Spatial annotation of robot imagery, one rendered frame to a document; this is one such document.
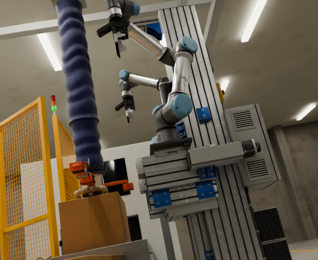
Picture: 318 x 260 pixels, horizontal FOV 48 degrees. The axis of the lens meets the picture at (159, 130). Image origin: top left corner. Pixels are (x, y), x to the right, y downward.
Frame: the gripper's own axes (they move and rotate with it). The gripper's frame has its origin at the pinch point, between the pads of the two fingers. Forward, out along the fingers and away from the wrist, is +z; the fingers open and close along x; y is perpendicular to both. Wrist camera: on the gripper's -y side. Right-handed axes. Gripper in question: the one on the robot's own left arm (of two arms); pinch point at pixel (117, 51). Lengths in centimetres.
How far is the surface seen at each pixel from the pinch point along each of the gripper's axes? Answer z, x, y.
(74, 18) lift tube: -102, 101, -31
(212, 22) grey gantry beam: -158, 218, 127
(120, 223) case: 78, 79, -17
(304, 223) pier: 99, 1027, 517
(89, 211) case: 67, 79, -35
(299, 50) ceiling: -245, 493, 389
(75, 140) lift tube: 8, 103, -43
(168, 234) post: 89, 127, 16
